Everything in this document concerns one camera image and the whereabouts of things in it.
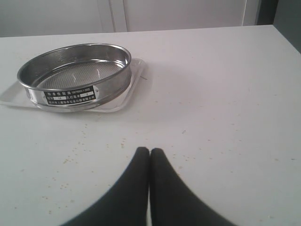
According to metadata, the white cabinet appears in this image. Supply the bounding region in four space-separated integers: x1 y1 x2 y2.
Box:
0 0 260 37

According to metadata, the white plastic tray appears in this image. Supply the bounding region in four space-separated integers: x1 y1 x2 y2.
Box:
0 58 147 113

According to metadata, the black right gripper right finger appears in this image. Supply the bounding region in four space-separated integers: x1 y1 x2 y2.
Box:
150 148 234 226

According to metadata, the round stainless steel sieve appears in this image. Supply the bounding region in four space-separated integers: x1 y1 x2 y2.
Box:
17 43 132 113

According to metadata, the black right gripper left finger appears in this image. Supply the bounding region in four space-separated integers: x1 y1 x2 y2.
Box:
64 147 150 226

